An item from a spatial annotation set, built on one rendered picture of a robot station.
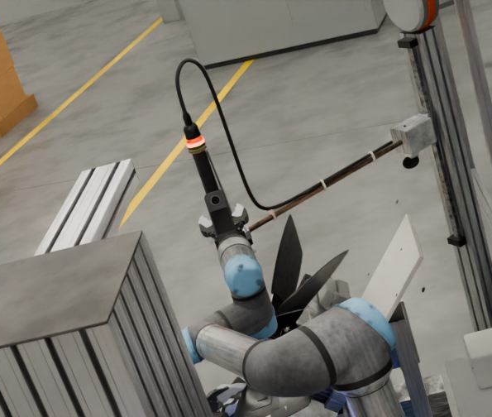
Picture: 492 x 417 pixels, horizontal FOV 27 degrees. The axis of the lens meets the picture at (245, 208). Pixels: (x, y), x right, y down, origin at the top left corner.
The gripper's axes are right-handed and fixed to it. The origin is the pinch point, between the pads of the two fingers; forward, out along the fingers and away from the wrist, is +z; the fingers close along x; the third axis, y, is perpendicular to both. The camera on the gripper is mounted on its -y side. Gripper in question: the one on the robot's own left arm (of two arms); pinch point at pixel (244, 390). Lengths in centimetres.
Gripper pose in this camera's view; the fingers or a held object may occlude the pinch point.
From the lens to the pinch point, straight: 262.5
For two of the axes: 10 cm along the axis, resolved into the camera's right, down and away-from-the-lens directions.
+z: 7.7, -4.5, 4.5
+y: -5.3, -0.7, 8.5
